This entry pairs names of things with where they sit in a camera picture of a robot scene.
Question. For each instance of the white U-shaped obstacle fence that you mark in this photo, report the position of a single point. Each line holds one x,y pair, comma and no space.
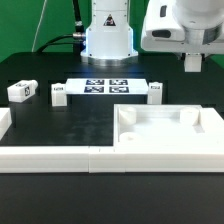
99,159

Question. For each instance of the white square tabletop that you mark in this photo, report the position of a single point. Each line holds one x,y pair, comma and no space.
161,126

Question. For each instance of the white marker plate with tags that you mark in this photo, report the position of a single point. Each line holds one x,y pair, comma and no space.
106,86

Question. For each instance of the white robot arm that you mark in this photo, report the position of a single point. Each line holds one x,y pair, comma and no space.
192,29

